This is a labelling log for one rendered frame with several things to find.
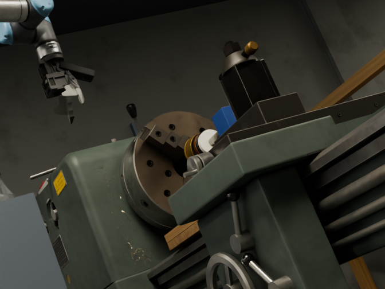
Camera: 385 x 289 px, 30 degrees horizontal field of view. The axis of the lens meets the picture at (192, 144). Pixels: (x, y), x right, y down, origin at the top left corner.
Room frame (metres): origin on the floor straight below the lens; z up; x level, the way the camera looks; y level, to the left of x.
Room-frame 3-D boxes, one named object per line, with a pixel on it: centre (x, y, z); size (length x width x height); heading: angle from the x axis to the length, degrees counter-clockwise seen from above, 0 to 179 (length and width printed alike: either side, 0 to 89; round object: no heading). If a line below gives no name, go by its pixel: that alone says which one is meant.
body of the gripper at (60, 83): (2.09, 0.31, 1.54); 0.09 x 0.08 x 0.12; 119
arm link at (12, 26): (2.01, 0.36, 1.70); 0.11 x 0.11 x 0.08; 49
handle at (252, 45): (1.36, -0.18, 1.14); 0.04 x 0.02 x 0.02; 29
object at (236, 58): (1.41, -0.15, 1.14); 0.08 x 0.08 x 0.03
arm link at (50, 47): (2.09, 0.31, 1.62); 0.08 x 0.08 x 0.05
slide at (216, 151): (1.44, -0.21, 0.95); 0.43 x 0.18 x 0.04; 119
